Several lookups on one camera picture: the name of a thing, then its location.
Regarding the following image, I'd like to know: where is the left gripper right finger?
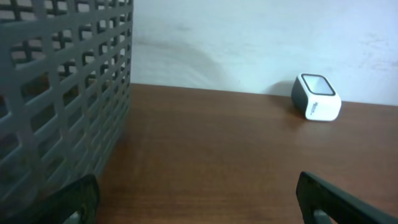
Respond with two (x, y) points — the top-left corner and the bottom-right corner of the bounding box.
(296, 171), (397, 224)

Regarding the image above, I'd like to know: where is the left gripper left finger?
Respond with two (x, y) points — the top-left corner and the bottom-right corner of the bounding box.
(1, 174), (100, 224)

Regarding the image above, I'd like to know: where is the white barcode scanner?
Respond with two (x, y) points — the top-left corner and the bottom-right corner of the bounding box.
(291, 73), (342, 121)

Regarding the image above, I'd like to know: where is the dark grey plastic basket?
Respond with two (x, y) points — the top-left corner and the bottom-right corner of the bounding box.
(1, 0), (134, 218)

